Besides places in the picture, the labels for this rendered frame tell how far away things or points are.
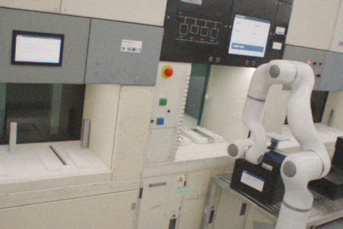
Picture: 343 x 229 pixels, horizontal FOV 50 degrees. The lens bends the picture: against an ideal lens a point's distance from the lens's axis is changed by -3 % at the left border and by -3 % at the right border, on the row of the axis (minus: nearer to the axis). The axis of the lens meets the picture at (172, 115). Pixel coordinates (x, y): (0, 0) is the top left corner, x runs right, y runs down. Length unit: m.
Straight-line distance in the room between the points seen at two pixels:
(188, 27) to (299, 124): 0.71
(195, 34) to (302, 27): 0.85
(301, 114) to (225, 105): 1.05
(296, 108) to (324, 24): 1.21
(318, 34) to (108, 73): 1.51
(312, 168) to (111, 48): 0.96
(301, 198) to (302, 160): 0.17
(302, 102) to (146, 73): 0.70
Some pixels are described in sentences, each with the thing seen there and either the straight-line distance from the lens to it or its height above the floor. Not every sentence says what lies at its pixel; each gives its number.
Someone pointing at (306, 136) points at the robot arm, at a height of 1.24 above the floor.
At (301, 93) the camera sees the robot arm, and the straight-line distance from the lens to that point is 1.60.
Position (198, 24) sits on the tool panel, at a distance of 1.89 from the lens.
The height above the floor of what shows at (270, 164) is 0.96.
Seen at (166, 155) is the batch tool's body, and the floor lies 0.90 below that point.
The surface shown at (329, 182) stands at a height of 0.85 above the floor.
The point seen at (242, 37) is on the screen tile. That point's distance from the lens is 2.10.
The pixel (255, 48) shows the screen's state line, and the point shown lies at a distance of 2.19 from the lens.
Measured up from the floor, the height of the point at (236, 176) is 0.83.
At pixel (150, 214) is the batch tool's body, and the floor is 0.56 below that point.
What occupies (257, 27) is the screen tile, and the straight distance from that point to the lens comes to 2.17.
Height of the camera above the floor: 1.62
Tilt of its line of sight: 15 degrees down
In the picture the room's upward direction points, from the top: 9 degrees clockwise
